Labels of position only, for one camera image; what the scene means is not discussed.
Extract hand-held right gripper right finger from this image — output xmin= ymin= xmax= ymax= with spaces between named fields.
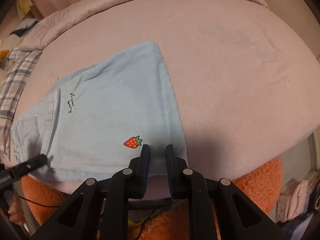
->
xmin=166 ymin=144 xmax=290 ymax=240

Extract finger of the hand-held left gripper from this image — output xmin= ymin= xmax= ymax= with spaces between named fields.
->
xmin=7 ymin=154 xmax=48 ymax=178

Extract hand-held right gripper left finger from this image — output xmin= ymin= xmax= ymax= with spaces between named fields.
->
xmin=30 ymin=145 xmax=151 ymax=240

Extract light blue strawberry print pants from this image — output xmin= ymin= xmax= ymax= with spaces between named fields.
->
xmin=10 ymin=40 xmax=188 ymax=183

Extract person's left hand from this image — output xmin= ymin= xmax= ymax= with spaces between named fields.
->
xmin=7 ymin=194 xmax=26 ymax=226

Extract small yellow object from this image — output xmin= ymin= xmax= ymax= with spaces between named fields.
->
xmin=128 ymin=219 xmax=145 ymax=229

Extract plaid pillow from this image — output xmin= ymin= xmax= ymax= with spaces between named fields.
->
xmin=0 ymin=51 xmax=43 ymax=135
xmin=6 ymin=45 xmax=33 ymax=60

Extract orange fluffy rug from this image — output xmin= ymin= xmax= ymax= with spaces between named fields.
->
xmin=21 ymin=157 xmax=283 ymax=240

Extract white goose plush toy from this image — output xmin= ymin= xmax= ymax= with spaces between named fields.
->
xmin=0 ymin=39 xmax=10 ymax=69

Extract pink patterned bag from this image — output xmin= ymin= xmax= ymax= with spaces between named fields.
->
xmin=277 ymin=180 xmax=310 ymax=223

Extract blue striped pillow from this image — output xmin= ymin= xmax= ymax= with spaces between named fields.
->
xmin=10 ymin=18 xmax=39 ymax=37

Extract yellow hanging cloth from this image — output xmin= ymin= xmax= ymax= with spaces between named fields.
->
xmin=15 ymin=0 xmax=34 ymax=19

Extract pink-grey quilt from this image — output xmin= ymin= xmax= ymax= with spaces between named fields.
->
xmin=21 ymin=0 xmax=269 ymax=51

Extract black cable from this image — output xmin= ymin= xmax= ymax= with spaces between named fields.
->
xmin=19 ymin=197 xmax=62 ymax=207
xmin=139 ymin=206 xmax=163 ymax=240

